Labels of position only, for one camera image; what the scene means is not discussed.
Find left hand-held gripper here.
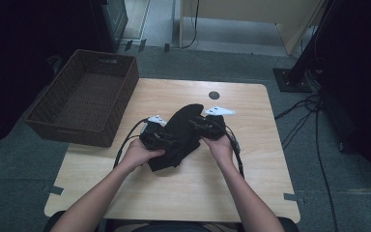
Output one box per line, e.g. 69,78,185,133
139,115,175,151

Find black floor cable bundle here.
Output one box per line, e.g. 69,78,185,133
273,93,323,151

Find dark curtain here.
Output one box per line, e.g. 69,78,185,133
315,0,371,191
0,0,107,153

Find brown woven basket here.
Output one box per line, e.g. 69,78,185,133
24,48,140,148

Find black metal stand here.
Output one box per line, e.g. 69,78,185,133
272,0,336,94

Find person's right hand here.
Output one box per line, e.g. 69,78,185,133
202,134,235,167

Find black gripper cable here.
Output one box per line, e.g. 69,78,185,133
113,117,151,170
225,125,245,180

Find thin black hanging cable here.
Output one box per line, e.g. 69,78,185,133
182,0,201,50

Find black pants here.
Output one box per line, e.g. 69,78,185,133
147,103,206,173

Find long black floor cable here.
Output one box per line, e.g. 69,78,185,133
313,105,339,232

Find person's left hand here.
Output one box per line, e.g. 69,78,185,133
122,138,167,173

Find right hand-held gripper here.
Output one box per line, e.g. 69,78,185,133
189,105,237,141

